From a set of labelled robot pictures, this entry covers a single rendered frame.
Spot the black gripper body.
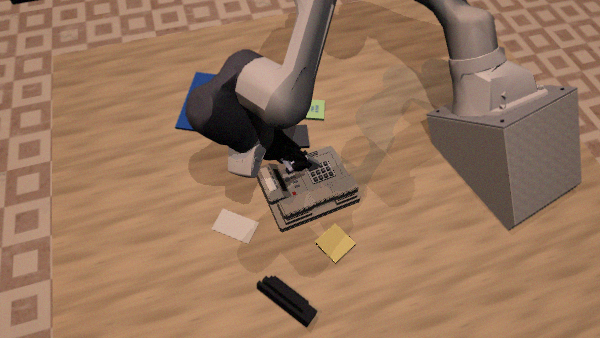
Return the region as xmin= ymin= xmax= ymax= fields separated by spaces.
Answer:
xmin=263 ymin=129 xmax=291 ymax=164

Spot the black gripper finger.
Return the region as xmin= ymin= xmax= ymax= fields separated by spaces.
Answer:
xmin=285 ymin=135 xmax=319 ymax=163
xmin=281 ymin=145 xmax=320 ymax=174

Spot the beige paper note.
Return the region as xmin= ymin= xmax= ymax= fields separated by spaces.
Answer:
xmin=212 ymin=209 xmax=259 ymax=244

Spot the blue flat rectangular pad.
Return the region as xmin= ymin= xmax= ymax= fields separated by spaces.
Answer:
xmin=175 ymin=72 xmax=216 ymax=132

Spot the green sticky note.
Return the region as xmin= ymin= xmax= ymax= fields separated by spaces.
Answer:
xmin=305 ymin=100 xmax=325 ymax=121

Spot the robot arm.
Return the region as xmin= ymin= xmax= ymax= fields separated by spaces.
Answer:
xmin=186 ymin=0 xmax=548 ymax=178

